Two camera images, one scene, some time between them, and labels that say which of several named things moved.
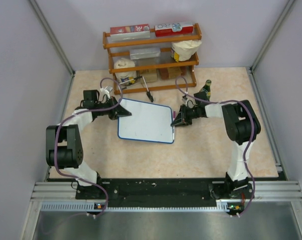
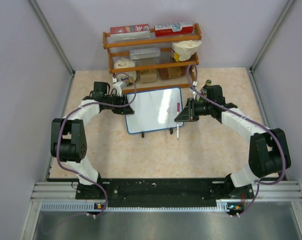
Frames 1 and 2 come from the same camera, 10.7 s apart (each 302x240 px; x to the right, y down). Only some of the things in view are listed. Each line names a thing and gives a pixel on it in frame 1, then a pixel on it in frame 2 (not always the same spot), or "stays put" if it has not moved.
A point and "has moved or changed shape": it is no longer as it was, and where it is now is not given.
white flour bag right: (182, 51) stays put
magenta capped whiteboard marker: (174, 128) → (178, 122)
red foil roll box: (130, 32) stays put
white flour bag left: (124, 62) stays put
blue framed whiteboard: (148, 122) has moved or changed shape
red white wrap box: (172, 29) stays put
